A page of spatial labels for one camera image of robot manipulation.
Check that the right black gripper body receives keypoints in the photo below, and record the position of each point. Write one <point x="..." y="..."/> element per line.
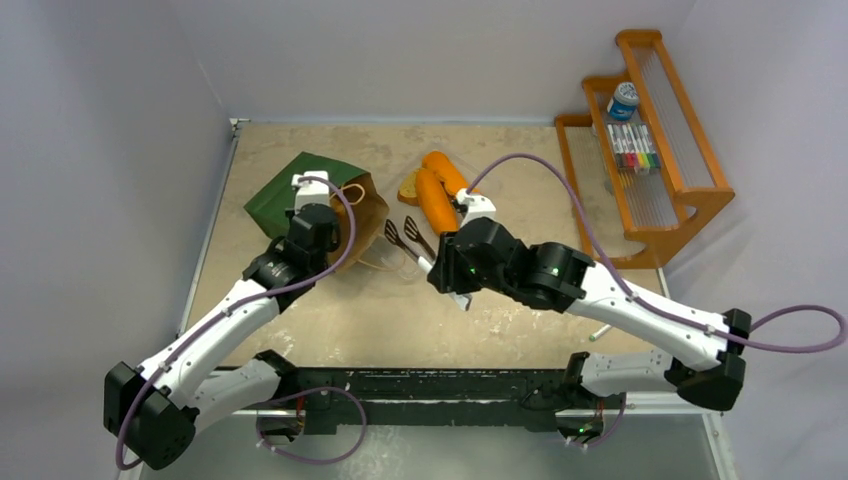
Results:
<point x="444" y="263"/>

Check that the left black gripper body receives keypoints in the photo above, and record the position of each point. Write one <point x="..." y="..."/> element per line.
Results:
<point x="321" y="264"/>

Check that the metal tongs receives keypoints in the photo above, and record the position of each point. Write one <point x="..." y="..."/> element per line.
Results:
<point x="423" y="263"/>

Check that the green paper bag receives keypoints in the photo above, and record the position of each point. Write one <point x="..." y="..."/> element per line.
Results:
<point x="361" y="210"/>

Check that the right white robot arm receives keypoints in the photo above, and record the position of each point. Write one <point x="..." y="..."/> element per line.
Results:
<point x="692" y="354"/>

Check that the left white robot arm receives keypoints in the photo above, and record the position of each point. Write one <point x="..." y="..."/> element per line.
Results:
<point x="153" y="409"/>

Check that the clear plastic tray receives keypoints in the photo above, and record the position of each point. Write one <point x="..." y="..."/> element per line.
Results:
<point x="398" y="211"/>

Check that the green white marker pen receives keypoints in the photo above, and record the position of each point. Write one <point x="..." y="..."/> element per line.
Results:
<point x="599" y="333"/>

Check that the orange wooden shelf rack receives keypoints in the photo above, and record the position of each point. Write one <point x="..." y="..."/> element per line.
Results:
<point x="662" y="173"/>

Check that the coloured marker set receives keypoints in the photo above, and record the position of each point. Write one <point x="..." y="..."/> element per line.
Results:
<point x="633" y="148"/>

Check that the blue white jar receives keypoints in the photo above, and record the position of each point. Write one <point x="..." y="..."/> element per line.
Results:
<point x="623" y="102"/>

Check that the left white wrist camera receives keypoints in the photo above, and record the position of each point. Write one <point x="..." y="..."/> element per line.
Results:
<point x="311" y="187"/>

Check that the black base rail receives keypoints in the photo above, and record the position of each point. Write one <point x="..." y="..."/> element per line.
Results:
<point x="537" y="400"/>

